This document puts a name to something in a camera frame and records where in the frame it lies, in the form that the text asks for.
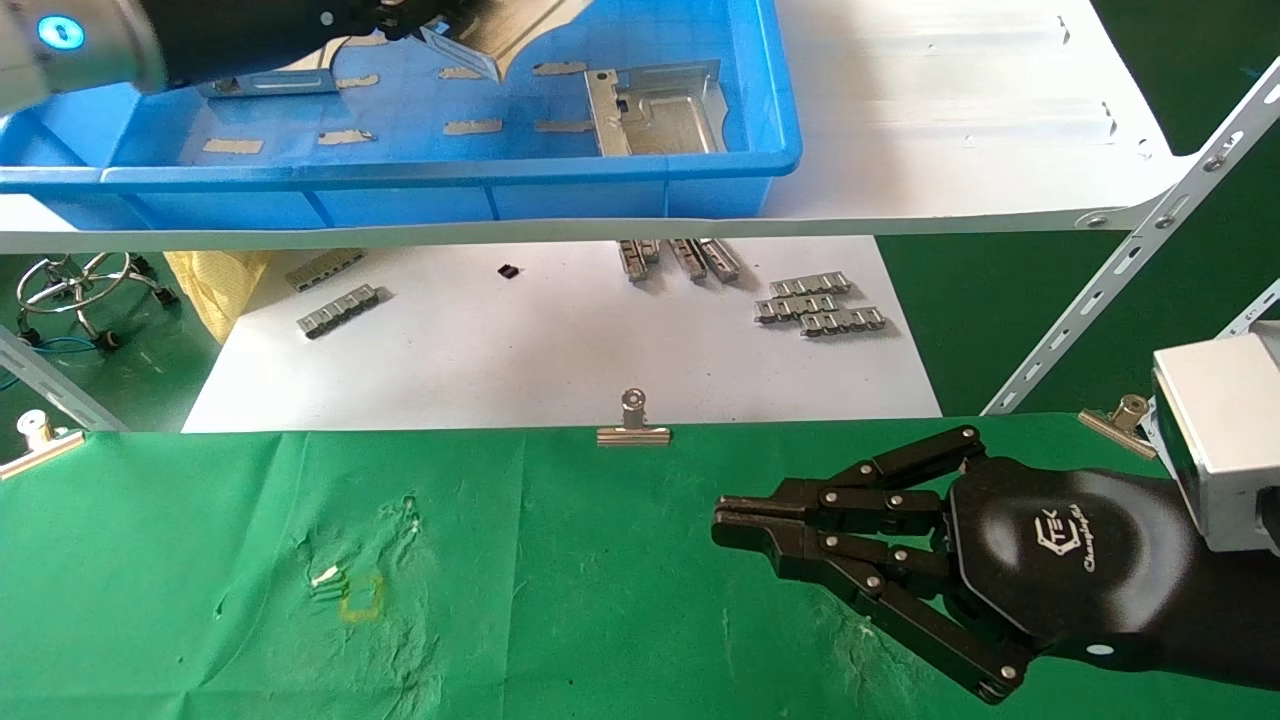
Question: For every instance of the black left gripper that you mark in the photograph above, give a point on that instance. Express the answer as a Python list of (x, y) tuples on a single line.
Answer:
[(250, 35)]

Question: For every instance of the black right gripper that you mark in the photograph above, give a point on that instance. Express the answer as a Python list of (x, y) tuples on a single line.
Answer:
[(1070, 560)]

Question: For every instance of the silver sheet metal bracket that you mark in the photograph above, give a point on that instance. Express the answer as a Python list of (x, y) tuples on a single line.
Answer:
[(520, 25), (270, 82), (660, 120)]

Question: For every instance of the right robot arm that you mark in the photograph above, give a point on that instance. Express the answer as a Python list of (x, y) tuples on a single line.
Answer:
[(1240, 620)]

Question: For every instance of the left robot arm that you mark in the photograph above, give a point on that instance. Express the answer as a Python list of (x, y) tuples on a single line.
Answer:
[(90, 50)]

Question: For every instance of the brown tape patch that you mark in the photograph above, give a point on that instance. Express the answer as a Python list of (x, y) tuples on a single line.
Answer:
[(347, 137), (560, 69), (463, 73), (474, 127), (360, 81), (368, 40), (235, 146), (562, 126)]

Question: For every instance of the blue plastic bin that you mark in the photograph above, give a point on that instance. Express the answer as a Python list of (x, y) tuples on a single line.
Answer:
[(400, 200)]

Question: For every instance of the grey metal connector strip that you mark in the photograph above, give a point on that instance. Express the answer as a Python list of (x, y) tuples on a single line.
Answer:
[(810, 285), (632, 262), (795, 309), (687, 260), (720, 260), (325, 270), (651, 250), (845, 322), (340, 311)]

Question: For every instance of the silver binder clip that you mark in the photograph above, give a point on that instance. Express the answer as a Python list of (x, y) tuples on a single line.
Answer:
[(40, 450), (1120, 428), (634, 432)]

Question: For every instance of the green table cloth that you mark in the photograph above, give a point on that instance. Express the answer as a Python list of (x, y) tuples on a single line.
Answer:
[(560, 600)]

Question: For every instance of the yellow cloth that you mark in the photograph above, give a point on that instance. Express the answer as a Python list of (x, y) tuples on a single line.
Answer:
[(215, 290)]

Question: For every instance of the white shelf board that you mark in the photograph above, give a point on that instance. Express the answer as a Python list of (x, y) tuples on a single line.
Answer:
[(950, 120)]

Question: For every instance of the chrome stool base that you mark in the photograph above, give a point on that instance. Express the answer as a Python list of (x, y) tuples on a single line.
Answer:
[(75, 300)]

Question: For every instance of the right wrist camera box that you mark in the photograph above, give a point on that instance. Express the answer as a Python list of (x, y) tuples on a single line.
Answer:
[(1220, 440)]

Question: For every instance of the grey perforated shelf post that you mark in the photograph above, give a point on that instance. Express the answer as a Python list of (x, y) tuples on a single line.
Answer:
[(1255, 310), (60, 390), (1130, 260)]

